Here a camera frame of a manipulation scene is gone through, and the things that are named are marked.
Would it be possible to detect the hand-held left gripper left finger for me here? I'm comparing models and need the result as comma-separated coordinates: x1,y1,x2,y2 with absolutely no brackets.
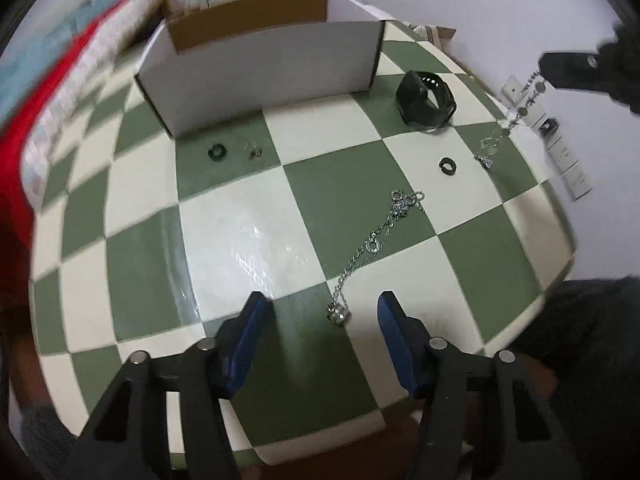
65,291,276,480

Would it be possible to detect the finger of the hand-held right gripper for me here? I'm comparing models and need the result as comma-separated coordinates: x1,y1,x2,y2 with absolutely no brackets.
539,51,617,92

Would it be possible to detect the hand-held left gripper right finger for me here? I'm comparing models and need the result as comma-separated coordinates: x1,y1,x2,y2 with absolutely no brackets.
377,290,584,480

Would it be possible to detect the silver beaded necklace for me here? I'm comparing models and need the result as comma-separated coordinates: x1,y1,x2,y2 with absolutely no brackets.
473,72,549,169

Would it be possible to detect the long silver chain necklace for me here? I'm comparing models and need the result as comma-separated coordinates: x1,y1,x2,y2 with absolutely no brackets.
326,189,426,326

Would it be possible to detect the black smartwatch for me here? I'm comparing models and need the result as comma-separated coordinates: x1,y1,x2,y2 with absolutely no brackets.
395,70,457,130

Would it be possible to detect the person's dark trouser leg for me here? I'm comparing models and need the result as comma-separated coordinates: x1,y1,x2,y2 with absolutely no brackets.
510,275,640,480

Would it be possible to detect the white cardboard box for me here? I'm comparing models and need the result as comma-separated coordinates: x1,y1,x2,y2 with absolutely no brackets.
135,0,386,140

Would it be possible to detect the red and white blanket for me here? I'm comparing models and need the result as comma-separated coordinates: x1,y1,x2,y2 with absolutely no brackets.
0,0,167,281

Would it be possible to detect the light blue cloth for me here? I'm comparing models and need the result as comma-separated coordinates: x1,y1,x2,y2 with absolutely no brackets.
0,0,173,128

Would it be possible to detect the white wall power strip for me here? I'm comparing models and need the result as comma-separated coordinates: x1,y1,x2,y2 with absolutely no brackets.
500,75,594,202

